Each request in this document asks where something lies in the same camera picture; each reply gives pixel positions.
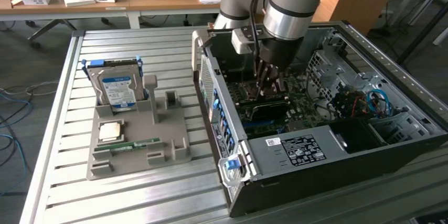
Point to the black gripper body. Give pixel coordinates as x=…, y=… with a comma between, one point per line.
x=281, y=51

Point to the CPU socket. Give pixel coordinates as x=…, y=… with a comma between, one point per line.
x=249, y=90

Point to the installed RAM stick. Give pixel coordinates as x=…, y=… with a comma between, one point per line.
x=250, y=101

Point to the green motherboard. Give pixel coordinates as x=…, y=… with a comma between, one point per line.
x=305, y=111

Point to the blue expansion slot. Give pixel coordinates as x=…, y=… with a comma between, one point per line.
x=258, y=123

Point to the chipset heatsink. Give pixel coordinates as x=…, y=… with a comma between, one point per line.
x=298, y=126

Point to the grey power supply unit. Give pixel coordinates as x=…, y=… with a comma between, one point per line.
x=266, y=155

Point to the black plastic shroud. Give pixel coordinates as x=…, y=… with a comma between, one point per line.
x=357, y=134

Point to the blue case latch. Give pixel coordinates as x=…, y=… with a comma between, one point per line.
x=233, y=165

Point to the white power strip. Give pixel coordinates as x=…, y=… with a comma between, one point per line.
x=387, y=12

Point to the silver disk bay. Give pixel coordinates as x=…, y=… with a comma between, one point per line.
x=403, y=127

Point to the open black PC case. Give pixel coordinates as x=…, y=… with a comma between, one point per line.
x=315, y=182

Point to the wooden desk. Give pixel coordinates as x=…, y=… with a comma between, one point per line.
x=158, y=1

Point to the grey parts rack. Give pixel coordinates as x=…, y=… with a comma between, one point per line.
x=141, y=134

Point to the green RAM stick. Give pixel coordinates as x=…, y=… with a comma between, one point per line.
x=123, y=146

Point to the CPU with metal lid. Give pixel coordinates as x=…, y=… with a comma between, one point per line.
x=110, y=132

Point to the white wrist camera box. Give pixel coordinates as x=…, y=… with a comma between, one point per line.
x=242, y=41

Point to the hard disk with blue bracket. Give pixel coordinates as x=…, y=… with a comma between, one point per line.
x=115, y=90

